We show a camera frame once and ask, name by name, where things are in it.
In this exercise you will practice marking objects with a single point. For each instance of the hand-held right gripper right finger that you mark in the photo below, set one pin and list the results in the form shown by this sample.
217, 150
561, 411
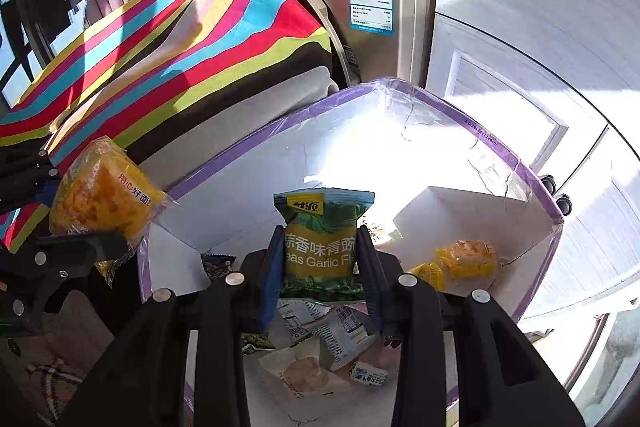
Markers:
370, 287

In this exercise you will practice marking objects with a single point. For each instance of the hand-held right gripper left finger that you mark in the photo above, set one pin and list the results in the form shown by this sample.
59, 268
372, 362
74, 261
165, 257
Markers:
272, 287

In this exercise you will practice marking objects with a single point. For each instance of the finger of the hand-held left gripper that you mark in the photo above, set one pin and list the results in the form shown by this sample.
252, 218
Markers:
85, 249
45, 192

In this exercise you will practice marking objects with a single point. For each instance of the white and yellow snack packet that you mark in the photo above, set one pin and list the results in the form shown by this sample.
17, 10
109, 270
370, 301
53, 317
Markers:
300, 317

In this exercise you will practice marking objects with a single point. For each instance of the green pea snack packet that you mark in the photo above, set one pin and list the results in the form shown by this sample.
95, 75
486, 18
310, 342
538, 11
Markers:
320, 257

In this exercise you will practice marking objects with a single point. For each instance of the clear packet of orange snack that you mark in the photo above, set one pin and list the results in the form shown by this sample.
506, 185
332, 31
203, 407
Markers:
467, 259
105, 197

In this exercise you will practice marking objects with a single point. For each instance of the small white and green packet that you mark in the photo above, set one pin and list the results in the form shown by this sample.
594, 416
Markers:
257, 342

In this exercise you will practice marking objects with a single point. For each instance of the dark brown snack packet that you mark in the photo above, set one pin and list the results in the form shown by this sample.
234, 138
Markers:
217, 268

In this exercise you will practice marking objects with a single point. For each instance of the small yellow snack packet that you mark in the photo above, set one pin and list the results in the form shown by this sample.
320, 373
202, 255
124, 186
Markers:
427, 277

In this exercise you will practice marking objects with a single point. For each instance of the small white and blue packet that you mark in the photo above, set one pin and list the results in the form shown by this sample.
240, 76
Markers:
370, 374

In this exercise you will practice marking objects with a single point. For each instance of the white box with purple edge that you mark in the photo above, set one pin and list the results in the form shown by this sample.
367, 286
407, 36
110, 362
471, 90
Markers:
240, 187

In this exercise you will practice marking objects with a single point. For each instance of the beige plaid-patterned bag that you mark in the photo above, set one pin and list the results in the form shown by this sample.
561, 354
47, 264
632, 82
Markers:
50, 377

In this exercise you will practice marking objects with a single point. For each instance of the multicolour striped cloth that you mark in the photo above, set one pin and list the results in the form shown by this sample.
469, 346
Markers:
150, 57

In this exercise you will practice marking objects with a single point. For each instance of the black caster wheel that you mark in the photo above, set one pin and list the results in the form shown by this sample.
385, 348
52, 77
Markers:
565, 203
549, 183

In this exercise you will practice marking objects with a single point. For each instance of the washing machine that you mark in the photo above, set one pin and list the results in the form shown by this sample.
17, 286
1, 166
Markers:
410, 47

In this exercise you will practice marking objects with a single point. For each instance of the white panelled cabinet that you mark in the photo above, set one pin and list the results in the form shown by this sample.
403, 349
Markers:
525, 57

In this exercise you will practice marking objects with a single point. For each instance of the dark window frame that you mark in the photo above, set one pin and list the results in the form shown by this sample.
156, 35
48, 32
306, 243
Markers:
30, 7

